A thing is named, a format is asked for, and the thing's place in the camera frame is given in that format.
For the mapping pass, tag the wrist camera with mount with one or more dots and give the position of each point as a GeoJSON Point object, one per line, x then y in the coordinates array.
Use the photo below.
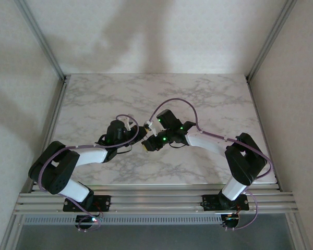
{"type": "Point", "coordinates": [149, 126]}
{"type": "Point", "coordinates": [127, 122]}

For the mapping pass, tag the aluminium side rail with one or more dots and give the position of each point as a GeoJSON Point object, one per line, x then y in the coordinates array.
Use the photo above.
{"type": "Point", "coordinates": [53, 117]}

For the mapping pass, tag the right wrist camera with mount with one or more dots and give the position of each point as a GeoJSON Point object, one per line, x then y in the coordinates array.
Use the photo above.
{"type": "Point", "coordinates": [149, 126]}

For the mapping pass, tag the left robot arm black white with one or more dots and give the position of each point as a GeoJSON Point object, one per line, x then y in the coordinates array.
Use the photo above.
{"type": "Point", "coordinates": [54, 169]}

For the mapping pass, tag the aluminium base frame rails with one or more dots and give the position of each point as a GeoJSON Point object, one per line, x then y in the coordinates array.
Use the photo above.
{"type": "Point", "coordinates": [156, 200]}

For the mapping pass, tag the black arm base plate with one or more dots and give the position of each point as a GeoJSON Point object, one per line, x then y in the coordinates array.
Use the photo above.
{"type": "Point", "coordinates": [104, 201]}
{"type": "Point", "coordinates": [210, 201]}

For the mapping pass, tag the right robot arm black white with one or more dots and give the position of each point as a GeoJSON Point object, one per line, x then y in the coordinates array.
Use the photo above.
{"type": "Point", "coordinates": [245, 161]}

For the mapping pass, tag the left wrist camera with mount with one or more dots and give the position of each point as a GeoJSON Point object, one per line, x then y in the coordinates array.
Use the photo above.
{"type": "Point", "coordinates": [127, 122]}

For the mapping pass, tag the small circuit board with LED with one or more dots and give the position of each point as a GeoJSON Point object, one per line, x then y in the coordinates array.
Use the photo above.
{"type": "Point", "coordinates": [230, 220]}
{"type": "Point", "coordinates": [90, 220]}

